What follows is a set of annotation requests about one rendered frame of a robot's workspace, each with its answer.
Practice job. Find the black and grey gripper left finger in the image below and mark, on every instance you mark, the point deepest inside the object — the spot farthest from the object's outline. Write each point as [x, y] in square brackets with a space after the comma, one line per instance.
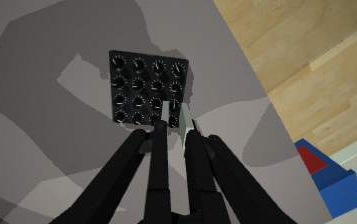
[99, 201]

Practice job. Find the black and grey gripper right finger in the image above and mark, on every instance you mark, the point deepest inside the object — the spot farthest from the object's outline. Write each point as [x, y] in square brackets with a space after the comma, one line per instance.
[247, 198]

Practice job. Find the black knob box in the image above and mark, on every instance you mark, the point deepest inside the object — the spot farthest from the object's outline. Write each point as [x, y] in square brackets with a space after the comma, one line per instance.
[157, 79]

